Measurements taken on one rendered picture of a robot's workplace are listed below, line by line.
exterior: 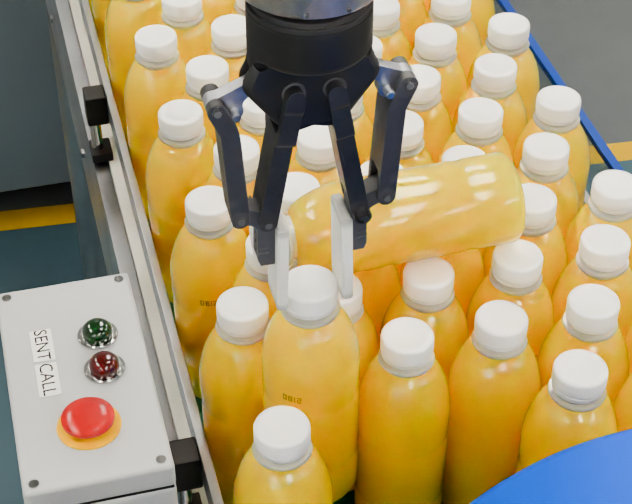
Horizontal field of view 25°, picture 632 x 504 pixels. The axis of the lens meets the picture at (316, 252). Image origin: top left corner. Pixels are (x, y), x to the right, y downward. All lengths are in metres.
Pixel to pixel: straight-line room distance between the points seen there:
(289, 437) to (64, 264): 1.85
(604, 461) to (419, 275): 0.33
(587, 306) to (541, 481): 0.30
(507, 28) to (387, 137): 0.49
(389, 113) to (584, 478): 0.26
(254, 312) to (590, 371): 0.25
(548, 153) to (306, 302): 0.33
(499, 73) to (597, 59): 2.07
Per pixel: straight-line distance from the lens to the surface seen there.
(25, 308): 1.10
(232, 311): 1.07
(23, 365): 1.05
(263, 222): 0.93
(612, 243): 1.15
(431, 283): 1.10
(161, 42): 1.36
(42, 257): 2.83
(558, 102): 1.29
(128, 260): 1.43
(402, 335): 1.05
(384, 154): 0.92
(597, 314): 1.09
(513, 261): 1.12
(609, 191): 1.20
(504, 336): 1.06
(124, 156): 1.43
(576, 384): 1.03
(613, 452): 0.82
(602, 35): 3.47
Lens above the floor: 1.84
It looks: 41 degrees down
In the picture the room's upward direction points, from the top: straight up
